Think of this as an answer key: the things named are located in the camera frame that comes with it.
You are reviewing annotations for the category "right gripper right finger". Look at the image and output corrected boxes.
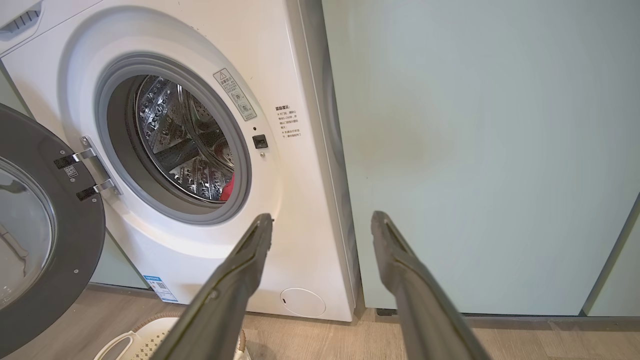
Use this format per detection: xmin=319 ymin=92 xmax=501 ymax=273
xmin=371 ymin=210 xmax=493 ymax=360

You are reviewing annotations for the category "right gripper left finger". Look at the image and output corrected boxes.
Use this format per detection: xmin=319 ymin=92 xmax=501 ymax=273
xmin=150 ymin=213 xmax=274 ymax=360

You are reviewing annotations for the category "red garment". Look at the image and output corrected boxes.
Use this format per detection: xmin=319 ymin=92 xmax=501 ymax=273
xmin=219 ymin=173 xmax=236 ymax=202

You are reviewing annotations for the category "round dark washer door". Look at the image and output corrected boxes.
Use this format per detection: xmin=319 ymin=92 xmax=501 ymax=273
xmin=0 ymin=103 xmax=107 ymax=358

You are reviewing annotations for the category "white perforated laundry basket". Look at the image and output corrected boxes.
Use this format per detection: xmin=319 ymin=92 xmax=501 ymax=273
xmin=94 ymin=312 xmax=251 ymax=360

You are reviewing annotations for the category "grey rubber door gasket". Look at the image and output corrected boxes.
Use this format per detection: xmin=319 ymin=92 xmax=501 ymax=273
xmin=94 ymin=53 xmax=252 ymax=226

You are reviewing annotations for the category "chrome door hinge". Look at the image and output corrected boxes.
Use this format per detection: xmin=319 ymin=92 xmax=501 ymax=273
xmin=54 ymin=136 xmax=123 ymax=202

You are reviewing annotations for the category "white front-load washing machine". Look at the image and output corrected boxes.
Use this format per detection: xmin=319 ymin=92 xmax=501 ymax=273
xmin=0 ymin=0 xmax=361 ymax=323

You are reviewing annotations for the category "blue energy label sticker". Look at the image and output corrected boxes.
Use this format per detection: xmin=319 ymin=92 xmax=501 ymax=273
xmin=143 ymin=274 xmax=179 ymax=304

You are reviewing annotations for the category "round white filter cover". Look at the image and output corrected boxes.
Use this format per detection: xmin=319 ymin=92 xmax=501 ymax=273
xmin=280 ymin=287 xmax=327 ymax=318

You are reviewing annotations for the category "steel washer drum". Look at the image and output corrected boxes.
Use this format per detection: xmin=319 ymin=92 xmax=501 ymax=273
xmin=135 ymin=75 xmax=236 ymax=203

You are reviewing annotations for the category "grey warning sticker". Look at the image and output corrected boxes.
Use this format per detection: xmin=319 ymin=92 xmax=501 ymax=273
xmin=213 ymin=68 xmax=258 ymax=122

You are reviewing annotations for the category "white detergent drawer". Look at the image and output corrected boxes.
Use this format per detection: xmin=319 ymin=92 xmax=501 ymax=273
xmin=0 ymin=0 xmax=47 ymax=43

